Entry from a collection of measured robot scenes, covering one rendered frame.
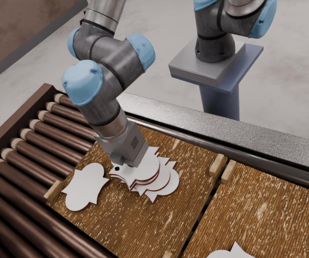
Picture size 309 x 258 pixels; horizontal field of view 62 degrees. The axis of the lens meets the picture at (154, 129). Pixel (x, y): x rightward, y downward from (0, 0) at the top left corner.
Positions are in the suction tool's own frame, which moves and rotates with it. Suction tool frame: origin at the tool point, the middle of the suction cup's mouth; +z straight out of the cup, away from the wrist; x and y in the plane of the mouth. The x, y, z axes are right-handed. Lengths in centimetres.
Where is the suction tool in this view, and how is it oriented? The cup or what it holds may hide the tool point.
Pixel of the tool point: (135, 162)
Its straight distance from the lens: 69.7
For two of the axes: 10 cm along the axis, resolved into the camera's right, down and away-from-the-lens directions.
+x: 4.4, -7.7, 4.6
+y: 8.6, 2.0, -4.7
